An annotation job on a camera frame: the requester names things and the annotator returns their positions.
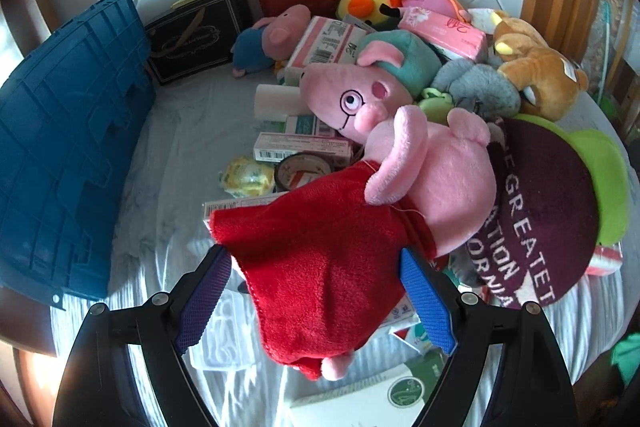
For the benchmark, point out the pink tissue pack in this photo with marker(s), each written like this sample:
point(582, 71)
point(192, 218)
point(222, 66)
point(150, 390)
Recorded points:
point(445, 32)

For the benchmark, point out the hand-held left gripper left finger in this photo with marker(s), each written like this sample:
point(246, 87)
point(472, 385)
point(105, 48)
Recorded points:
point(205, 297)

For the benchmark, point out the small pink packet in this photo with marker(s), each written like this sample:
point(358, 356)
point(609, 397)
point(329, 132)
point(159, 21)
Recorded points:
point(605, 262)

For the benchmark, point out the green cloth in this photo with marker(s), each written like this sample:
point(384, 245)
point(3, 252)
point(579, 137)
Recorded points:
point(627, 357)

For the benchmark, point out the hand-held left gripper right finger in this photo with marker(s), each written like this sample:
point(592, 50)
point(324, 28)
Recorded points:
point(427, 302)

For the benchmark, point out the pink white barcode box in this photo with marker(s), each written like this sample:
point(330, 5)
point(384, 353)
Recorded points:
point(300, 146)

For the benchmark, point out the tape roll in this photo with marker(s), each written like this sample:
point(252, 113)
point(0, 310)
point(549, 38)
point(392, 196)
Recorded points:
point(300, 172)

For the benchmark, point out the small green toy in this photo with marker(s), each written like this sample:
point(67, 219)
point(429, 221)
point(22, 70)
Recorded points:
point(435, 99)

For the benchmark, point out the black gift box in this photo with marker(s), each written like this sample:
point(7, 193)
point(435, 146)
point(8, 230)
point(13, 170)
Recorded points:
point(195, 37)

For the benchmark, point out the teal pole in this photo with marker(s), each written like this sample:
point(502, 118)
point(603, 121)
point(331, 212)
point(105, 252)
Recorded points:
point(605, 37)

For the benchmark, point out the wooden chair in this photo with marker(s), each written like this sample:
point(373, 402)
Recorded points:
point(627, 77)

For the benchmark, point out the grey plush toy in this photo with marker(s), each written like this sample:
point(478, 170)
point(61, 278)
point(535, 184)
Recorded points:
point(475, 87)

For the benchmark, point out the white box green logo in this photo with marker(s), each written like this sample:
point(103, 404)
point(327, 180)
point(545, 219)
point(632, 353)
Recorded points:
point(380, 392)

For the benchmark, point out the red dress pig plush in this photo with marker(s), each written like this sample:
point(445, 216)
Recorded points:
point(325, 247)

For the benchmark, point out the brown bear plush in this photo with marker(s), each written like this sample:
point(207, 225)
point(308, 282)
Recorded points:
point(540, 67)

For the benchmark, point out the blue plastic crate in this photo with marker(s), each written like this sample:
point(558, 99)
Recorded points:
point(65, 147)

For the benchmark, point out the glasses pig plush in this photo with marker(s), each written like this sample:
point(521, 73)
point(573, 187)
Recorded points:
point(340, 87)

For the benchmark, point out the clear plastic box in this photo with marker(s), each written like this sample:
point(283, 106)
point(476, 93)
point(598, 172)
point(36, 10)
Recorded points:
point(230, 337)

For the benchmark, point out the pink edged flat box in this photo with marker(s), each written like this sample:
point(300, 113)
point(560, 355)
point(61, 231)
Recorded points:
point(235, 207)

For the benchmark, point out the white paper roll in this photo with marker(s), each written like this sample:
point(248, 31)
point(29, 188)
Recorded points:
point(275, 99)

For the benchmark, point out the blue shirt pig plush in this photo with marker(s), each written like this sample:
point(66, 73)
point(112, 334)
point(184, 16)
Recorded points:
point(260, 47)

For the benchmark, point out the pink white carton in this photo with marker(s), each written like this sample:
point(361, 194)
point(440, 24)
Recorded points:
point(325, 42)

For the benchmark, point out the yellow packet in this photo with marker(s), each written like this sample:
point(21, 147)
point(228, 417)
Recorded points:
point(247, 177)

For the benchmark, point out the maroon lettered cap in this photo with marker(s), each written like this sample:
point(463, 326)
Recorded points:
point(540, 197)

